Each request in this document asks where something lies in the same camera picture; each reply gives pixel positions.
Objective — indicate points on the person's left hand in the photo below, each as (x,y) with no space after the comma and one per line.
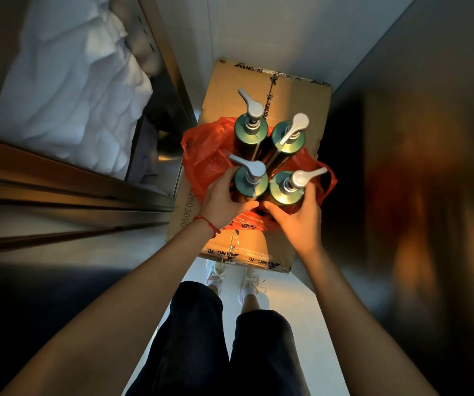
(218,204)

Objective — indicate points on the person's right hand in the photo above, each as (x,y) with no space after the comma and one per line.
(303,226)

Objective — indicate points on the person's right thumb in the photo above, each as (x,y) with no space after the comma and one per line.
(276,213)

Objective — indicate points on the person's left thumb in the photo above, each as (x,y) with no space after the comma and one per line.
(245,208)

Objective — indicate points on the green pump bottle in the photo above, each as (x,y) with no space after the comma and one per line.
(250,136)
(287,144)
(250,186)
(286,193)

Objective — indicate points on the person's left forearm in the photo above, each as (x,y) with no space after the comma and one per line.
(129,309)

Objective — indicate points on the person's right forearm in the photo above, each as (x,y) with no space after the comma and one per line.
(356,325)

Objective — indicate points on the orange plastic bag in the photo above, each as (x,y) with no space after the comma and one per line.
(206,156)

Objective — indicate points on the person's right white shoe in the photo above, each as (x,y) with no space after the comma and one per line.
(248,282)

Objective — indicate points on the person's white shoe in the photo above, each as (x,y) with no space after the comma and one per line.
(248,282)
(214,276)

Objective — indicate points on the person's left white shoe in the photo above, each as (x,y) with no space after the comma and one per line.
(214,276)

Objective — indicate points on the person's right lower leg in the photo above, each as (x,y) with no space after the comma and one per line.
(250,304)

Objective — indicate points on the brown cardboard box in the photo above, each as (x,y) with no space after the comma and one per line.
(286,92)

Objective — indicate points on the person's black shorts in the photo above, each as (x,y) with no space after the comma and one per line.
(204,350)

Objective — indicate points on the stainless steel cart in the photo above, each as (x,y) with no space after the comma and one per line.
(72,193)

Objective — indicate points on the pile of white linen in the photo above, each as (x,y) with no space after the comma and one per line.
(76,86)

